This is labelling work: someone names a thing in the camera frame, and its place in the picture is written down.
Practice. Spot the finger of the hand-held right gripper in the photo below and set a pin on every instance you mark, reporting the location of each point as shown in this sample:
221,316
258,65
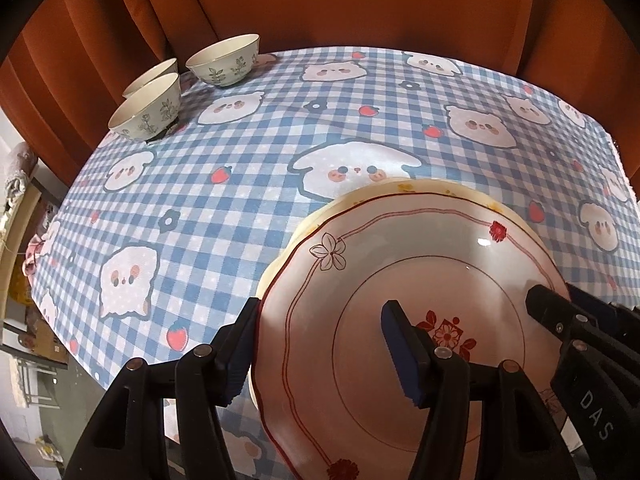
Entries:
555,312
610,315

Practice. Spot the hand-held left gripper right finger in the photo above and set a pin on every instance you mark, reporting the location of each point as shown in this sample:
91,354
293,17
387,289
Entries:
400,355

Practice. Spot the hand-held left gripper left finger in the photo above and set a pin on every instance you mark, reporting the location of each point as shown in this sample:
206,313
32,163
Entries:
240,360

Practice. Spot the small red floral plate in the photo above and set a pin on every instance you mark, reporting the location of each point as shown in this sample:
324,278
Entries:
350,270

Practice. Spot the scalloped yellow floral plate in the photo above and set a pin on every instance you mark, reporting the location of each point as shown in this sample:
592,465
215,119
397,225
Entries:
430,187

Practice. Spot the green leaf print bowl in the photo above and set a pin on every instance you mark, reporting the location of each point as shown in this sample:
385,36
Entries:
225,67
150,115
155,71

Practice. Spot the blue checked bear tablecloth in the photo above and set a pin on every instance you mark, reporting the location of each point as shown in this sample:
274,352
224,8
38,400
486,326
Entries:
225,185

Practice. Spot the cardboard box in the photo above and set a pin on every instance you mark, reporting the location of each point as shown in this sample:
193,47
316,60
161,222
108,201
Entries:
35,340

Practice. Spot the pink cloth pile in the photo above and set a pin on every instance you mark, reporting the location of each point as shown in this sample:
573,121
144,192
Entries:
32,255

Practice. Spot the wooden shelf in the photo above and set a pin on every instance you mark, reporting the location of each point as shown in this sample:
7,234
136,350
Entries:
15,260

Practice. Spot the grey fluffy blanket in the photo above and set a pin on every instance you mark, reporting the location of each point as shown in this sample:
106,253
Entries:
20,175

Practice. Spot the orange brown curtain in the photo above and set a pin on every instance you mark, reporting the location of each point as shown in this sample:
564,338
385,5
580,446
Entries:
350,0

